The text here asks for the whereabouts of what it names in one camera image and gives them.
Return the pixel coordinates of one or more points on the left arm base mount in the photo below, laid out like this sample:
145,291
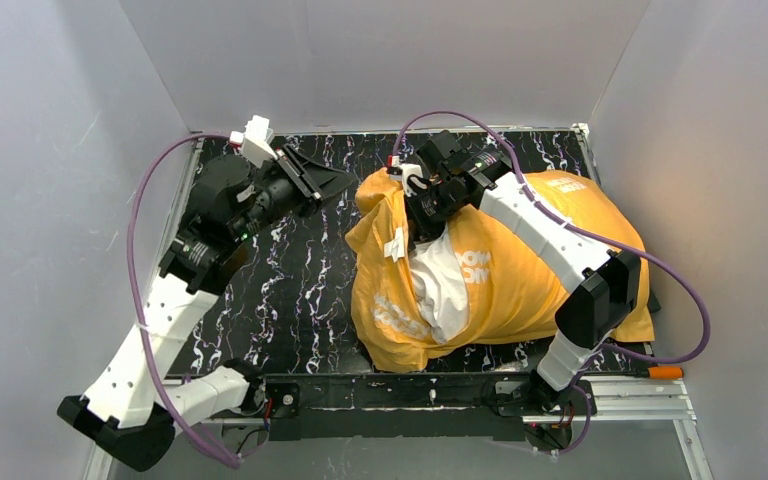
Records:
271,397

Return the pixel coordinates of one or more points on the yellow and blue pillowcase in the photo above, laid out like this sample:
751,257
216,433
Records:
511,300

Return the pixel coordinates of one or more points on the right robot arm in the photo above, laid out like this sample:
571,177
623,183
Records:
601,278

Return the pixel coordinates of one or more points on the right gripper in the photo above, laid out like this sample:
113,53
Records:
420,207

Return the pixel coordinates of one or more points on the aluminium frame rail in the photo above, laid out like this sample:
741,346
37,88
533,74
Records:
145,265

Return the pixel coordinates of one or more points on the white pillow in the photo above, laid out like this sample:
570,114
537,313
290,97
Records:
436,277

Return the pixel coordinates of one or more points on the orange handled tool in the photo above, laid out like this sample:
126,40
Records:
668,372

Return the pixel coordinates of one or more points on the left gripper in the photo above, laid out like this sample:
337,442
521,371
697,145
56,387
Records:
298,177

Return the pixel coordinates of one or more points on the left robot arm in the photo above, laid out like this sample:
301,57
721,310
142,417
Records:
205,253

